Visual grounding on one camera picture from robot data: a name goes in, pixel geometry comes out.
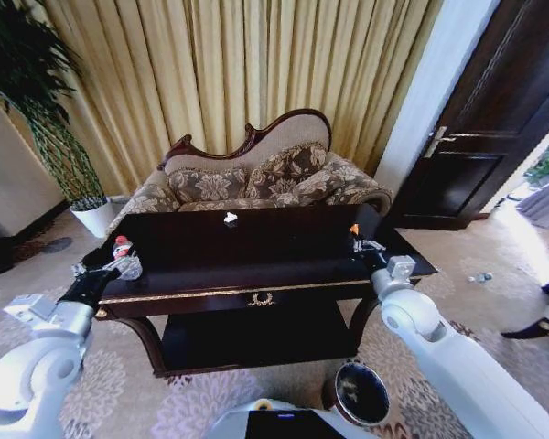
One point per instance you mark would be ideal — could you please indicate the floral fabric sofa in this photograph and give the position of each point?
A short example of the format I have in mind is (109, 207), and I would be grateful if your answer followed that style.
(274, 178)

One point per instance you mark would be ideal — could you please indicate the crumpled white paper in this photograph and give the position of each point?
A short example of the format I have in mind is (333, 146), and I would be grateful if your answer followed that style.
(230, 218)

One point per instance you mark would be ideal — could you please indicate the large floral cushion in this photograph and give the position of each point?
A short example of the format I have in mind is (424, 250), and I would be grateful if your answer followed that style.
(293, 174)

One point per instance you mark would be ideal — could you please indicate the clear plastic bottle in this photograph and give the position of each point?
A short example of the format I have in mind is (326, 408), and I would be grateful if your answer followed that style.
(480, 277)

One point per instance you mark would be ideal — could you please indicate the white plant pot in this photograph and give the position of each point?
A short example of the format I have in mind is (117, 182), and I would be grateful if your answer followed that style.
(93, 218)

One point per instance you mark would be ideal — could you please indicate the beige pleated curtain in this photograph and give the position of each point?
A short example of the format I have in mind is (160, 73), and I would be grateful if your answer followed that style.
(219, 73)

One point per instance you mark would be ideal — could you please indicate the dark wooden door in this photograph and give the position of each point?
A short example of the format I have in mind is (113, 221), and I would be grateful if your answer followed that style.
(476, 128)

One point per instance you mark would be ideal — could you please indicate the white robot front shell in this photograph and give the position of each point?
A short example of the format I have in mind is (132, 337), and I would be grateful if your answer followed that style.
(274, 423)

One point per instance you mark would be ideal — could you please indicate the small floral cushion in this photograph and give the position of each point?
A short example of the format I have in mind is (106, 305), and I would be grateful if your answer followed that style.
(208, 185)

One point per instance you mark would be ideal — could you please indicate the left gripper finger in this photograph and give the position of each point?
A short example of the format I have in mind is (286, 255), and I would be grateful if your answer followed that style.
(78, 268)
(129, 267)

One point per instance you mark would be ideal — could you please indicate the white standing cabinet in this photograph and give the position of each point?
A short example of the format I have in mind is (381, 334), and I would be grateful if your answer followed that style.
(13, 178)

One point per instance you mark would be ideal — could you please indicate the red capped small bottle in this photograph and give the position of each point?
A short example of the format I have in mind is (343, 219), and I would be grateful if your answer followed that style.
(122, 247)

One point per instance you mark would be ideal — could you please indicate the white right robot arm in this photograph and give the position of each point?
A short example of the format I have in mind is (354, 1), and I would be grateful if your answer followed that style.
(444, 347)

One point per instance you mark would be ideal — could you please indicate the green leafy houseplant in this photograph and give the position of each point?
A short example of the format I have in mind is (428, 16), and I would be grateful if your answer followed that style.
(32, 91)

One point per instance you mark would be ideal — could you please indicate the small orange scrap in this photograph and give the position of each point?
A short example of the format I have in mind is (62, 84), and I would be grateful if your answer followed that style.
(355, 228)

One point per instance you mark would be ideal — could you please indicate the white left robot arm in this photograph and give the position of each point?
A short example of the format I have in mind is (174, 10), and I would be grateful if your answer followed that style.
(36, 361)

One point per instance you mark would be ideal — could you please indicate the round dark trash bin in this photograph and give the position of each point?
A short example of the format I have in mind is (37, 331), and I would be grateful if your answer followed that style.
(359, 394)

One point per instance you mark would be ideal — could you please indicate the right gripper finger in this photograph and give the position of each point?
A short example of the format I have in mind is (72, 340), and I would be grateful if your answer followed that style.
(361, 245)
(379, 249)

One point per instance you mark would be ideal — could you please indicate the dark wooden coffee table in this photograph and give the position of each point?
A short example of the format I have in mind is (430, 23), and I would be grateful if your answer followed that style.
(256, 274)

